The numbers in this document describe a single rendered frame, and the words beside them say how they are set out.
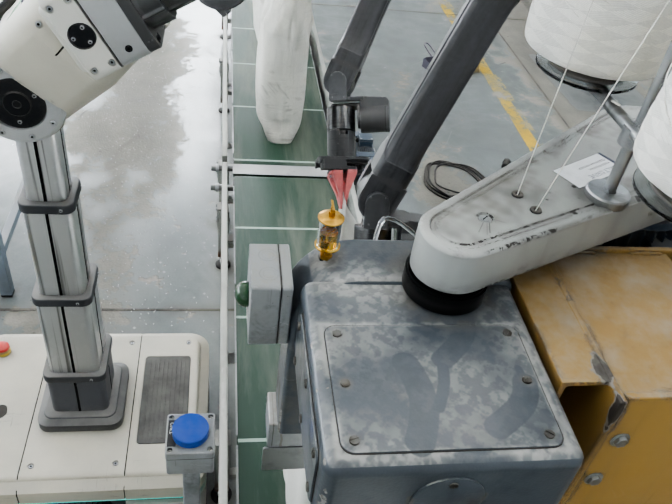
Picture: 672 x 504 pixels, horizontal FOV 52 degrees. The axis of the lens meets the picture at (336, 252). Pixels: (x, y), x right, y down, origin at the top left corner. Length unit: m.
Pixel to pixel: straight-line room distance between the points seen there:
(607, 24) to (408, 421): 0.45
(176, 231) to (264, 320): 2.19
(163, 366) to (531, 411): 1.52
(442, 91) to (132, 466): 1.27
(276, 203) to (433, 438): 1.91
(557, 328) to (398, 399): 0.21
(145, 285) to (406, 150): 1.84
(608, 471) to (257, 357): 1.26
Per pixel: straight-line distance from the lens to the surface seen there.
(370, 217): 1.00
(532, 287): 0.79
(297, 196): 2.50
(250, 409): 1.81
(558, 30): 0.81
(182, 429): 1.19
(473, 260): 0.68
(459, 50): 0.96
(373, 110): 1.38
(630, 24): 0.79
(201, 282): 2.69
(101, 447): 1.92
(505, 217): 0.74
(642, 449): 0.81
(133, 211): 3.05
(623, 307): 0.82
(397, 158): 0.98
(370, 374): 0.65
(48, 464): 1.91
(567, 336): 0.75
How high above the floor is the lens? 1.82
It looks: 39 degrees down
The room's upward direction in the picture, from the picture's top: 9 degrees clockwise
